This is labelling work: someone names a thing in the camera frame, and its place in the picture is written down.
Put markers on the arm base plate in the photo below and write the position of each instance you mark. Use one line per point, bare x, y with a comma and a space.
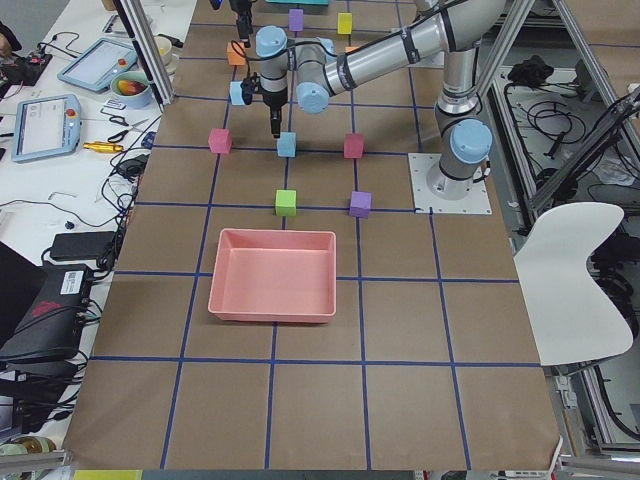
435, 193

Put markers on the purple block near arm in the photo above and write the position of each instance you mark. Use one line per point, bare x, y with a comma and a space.
296, 20
360, 204

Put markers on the aluminium frame post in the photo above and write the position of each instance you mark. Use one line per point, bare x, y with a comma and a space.
138, 30

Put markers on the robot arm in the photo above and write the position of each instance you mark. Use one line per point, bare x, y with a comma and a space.
451, 28

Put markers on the green foam block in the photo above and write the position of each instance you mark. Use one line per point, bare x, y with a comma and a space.
285, 203

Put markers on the light blue block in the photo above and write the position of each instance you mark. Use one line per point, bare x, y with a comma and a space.
286, 145
237, 94

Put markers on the black handled scissors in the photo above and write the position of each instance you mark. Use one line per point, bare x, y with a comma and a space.
119, 137

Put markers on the brass cylinder tool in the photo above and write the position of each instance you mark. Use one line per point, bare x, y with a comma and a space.
103, 147

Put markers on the teach pendant tablet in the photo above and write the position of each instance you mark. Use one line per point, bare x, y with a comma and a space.
46, 128
95, 69

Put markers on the blue bowl with fruit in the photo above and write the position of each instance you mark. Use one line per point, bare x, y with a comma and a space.
132, 89

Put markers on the pink plastic bin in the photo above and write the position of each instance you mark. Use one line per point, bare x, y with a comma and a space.
284, 276

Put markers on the pink block front centre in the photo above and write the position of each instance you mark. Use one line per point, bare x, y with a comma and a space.
220, 141

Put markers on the orange foam block front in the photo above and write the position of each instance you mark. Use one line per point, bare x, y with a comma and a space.
236, 55

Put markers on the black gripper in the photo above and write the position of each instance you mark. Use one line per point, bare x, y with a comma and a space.
243, 21
273, 100

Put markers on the teach pendant tablet far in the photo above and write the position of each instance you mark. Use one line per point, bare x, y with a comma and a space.
95, 69

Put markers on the dark pink block far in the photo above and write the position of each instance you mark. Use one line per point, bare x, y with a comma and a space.
353, 146

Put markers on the black power brick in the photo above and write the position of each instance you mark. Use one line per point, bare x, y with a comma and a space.
81, 246

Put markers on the bowl with yellow lemon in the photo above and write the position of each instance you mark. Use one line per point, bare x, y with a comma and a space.
165, 50

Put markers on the white chair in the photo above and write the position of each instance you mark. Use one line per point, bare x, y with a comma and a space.
571, 317

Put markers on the teach pendant tablet near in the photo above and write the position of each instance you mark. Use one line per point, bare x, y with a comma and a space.
46, 128

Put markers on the yellow foam block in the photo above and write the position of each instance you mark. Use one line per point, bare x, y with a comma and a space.
344, 23

